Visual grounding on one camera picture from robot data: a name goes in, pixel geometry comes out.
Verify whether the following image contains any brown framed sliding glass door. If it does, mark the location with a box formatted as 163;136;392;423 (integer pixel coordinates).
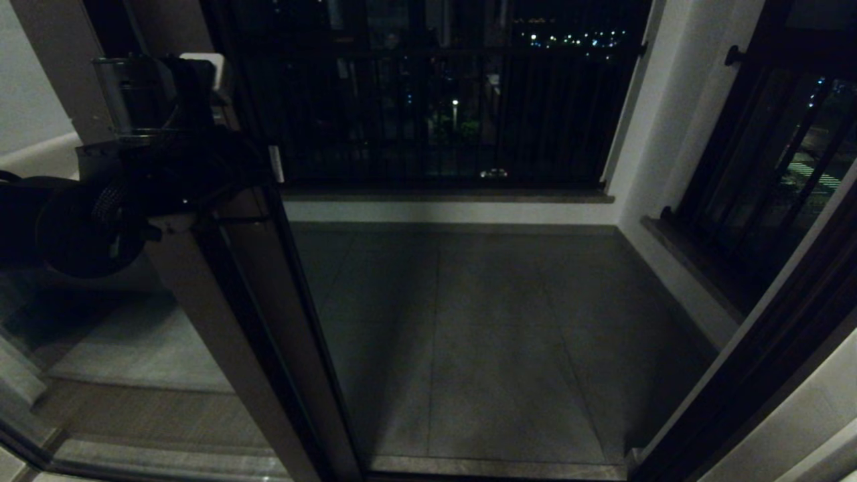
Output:
127;0;366;482

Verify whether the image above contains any long stone balcony sill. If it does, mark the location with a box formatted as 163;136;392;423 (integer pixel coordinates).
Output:
281;189;615;205

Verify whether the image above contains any brown framed fixed glass door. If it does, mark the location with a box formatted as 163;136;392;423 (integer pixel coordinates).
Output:
0;0;323;482

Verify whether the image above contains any short stone balcony sill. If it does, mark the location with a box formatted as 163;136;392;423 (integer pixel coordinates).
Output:
641;216;765;327

